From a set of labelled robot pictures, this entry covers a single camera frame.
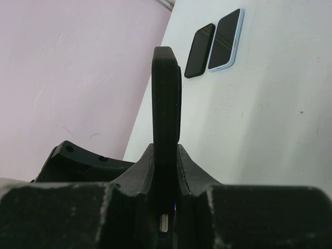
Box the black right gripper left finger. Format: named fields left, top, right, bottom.
left=0, top=143, right=156, bottom=249

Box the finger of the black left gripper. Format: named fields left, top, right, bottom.
left=33, top=141, right=134, bottom=183

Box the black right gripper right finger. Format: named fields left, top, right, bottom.
left=176, top=144, right=332, bottom=249

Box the black phone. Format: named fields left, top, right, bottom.
left=151, top=47, right=182, bottom=239
left=184, top=23, right=215, bottom=78

